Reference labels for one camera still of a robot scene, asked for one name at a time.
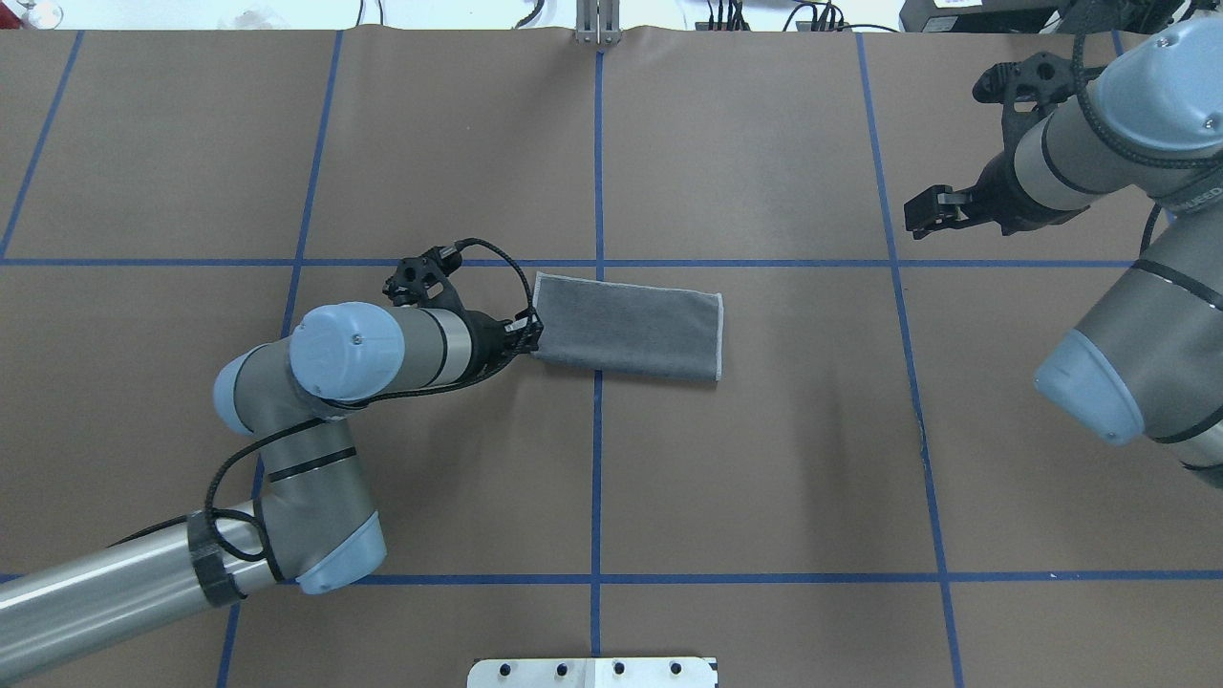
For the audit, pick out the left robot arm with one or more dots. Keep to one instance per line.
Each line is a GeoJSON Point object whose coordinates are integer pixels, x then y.
{"type": "Point", "coordinates": [293, 504]}

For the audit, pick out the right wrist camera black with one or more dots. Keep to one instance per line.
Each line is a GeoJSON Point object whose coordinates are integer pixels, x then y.
{"type": "Point", "coordinates": [1026, 90]}

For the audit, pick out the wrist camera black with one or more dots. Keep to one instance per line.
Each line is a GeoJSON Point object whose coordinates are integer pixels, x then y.
{"type": "Point", "coordinates": [423, 281]}
{"type": "Point", "coordinates": [1026, 90]}

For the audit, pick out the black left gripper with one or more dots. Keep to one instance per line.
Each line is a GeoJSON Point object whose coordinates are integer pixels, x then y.
{"type": "Point", "coordinates": [490, 342]}

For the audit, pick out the aluminium frame post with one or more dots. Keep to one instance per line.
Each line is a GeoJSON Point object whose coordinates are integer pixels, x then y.
{"type": "Point", "coordinates": [597, 22]}

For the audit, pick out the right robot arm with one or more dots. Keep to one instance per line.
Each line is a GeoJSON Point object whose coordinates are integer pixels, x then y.
{"type": "Point", "coordinates": [1144, 362]}

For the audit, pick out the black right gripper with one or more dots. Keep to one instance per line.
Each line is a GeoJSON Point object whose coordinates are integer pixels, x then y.
{"type": "Point", "coordinates": [997, 195]}

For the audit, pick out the pink towel grey back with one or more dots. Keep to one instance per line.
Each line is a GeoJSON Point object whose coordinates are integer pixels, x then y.
{"type": "Point", "coordinates": [635, 330]}

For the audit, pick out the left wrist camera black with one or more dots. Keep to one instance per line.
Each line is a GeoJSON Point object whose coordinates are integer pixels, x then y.
{"type": "Point", "coordinates": [423, 281]}

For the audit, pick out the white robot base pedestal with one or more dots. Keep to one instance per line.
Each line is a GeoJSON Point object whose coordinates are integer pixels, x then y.
{"type": "Point", "coordinates": [623, 671]}

